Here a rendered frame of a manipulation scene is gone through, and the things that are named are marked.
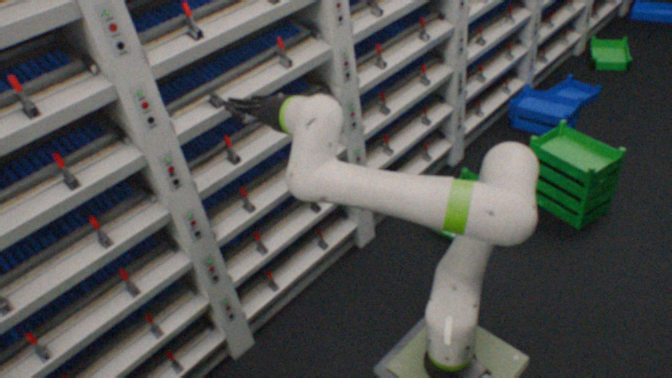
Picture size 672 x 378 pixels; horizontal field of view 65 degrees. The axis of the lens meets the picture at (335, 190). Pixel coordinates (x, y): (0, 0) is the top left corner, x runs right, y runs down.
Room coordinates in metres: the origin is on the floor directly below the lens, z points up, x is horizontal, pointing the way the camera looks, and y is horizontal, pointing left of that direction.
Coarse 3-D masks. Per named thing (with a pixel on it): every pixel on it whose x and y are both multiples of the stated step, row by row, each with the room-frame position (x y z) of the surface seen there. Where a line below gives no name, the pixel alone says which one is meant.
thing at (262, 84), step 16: (304, 16) 1.69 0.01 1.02; (320, 32) 1.64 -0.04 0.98; (304, 48) 1.59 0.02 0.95; (320, 48) 1.59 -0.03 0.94; (304, 64) 1.52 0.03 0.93; (256, 80) 1.43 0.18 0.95; (272, 80) 1.44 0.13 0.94; (288, 80) 1.49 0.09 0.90; (208, 96) 1.36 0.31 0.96; (224, 96) 1.36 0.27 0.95; (240, 96) 1.36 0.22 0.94; (192, 112) 1.30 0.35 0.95; (208, 112) 1.30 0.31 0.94; (224, 112) 1.32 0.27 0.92; (176, 128) 1.24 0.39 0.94; (192, 128) 1.25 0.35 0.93; (208, 128) 1.29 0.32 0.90
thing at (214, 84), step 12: (300, 36) 1.61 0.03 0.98; (276, 48) 1.55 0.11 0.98; (288, 48) 1.57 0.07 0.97; (252, 60) 1.49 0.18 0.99; (264, 60) 1.51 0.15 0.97; (228, 72) 1.43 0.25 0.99; (240, 72) 1.44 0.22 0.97; (252, 72) 1.45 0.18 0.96; (204, 84) 1.38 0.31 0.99; (216, 84) 1.38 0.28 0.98; (192, 96) 1.33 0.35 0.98; (168, 108) 1.28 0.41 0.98; (180, 108) 1.30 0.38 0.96
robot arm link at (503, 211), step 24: (456, 192) 0.80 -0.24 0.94; (480, 192) 0.79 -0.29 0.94; (504, 192) 0.78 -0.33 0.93; (528, 192) 0.79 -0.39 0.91; (456, 216) 0.76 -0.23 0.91; (480, 216) 0.75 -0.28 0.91; (504, 216) 0.74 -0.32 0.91; (528, 216) 0.73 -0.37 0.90; (480, 240) 0.75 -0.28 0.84; (504, 240) 0.72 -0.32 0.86
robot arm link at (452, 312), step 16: (448, 288) 0.88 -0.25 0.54; (464, 288) 0.88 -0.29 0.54; (432, 304) 0.85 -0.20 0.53; (448, 304) 0.83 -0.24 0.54; (464, 304) 0.83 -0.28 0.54; (432, 320) 0.80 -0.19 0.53; (448, 320) 0.79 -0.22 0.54; (464, 320) 0.78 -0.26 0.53; (432, 336) 0.79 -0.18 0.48; (448, 336) 0.76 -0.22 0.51; (464, 336) 0.76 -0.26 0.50; (432, 352) 0.79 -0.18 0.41; (448, 352) 0.76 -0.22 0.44; (464, 352) 0.76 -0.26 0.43; (448, 368) 0.76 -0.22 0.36
